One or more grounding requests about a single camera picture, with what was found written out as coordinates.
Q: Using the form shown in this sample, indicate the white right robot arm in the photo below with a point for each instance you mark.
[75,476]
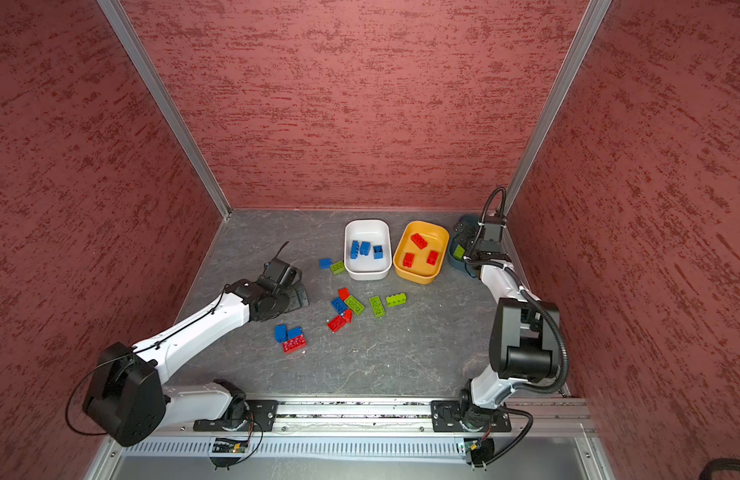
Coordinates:
[527,351]

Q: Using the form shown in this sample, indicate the blue lego brick small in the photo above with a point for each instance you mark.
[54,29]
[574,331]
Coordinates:
[295,332]

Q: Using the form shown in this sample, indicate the yellow plastic container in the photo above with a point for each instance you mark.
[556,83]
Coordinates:
[438,239]

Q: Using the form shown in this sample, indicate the aluminium corner post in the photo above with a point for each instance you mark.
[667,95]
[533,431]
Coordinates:
[588,28]
[124,30]

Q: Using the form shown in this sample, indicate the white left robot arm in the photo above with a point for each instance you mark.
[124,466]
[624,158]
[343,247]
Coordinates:
[129,395]

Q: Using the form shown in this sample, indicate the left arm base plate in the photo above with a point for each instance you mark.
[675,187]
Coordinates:
[241,416]

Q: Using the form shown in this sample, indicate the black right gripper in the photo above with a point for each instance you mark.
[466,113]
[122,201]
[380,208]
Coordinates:
[471,230]

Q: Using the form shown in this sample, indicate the aluminium front rail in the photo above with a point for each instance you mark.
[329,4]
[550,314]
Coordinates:
[411,416]

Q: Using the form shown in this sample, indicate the dark teal plastic container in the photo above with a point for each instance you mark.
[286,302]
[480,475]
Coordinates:
[463,235]

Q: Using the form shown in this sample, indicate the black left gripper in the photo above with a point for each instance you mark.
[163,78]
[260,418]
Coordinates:
[295,302]

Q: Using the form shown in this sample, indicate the aluminium left corner post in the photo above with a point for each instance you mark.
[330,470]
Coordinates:
[124,30]

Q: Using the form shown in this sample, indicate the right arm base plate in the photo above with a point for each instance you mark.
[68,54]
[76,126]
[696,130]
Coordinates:
[453,416]

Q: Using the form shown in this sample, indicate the green lego brick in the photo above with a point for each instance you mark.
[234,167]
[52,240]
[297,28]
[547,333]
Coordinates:
[355,305]
[338,268]
[396,300]
[377,307]
[459,252]

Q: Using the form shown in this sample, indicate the green lego brick tilted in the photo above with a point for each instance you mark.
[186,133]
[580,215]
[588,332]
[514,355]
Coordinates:
[355,305]

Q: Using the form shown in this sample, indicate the white slotted cable duct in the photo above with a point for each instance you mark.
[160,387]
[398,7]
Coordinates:
[344,448]

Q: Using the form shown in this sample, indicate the white plastic container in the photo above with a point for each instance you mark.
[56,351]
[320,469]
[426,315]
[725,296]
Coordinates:
[365,267]

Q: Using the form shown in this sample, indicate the red lego brick large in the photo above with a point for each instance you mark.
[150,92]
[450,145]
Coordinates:
[432,257]
[294,344]

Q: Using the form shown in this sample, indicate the aluminium right corner post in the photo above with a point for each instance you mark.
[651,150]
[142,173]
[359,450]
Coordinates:
[588,28]

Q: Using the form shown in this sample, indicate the green lego brick upright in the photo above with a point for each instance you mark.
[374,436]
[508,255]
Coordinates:
[377,307]

